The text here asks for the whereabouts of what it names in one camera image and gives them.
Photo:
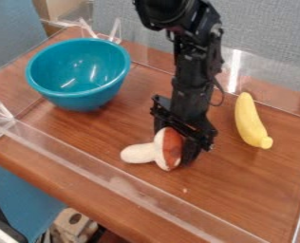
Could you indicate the brown white toy mushroom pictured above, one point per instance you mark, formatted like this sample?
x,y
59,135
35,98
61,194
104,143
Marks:
x,y
164,150

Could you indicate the blue plastic bowl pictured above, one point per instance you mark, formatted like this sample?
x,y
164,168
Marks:
x,y
78,73

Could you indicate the blue cabinet panel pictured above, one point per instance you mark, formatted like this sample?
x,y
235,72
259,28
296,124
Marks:
x,y
29,208

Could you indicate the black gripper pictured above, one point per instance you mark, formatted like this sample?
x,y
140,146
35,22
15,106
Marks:
x,y
184,112

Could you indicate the yellow toy banana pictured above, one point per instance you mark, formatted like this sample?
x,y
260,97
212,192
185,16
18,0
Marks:
x,y
249,124

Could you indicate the clear acrylic barrier wall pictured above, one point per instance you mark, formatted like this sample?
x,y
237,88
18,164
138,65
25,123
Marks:
x,y
236,196

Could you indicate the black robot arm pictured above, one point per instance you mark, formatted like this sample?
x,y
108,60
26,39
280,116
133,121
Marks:
x,y
193,27

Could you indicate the wooden block with hole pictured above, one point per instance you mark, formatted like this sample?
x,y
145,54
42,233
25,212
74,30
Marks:
x,y
73,227

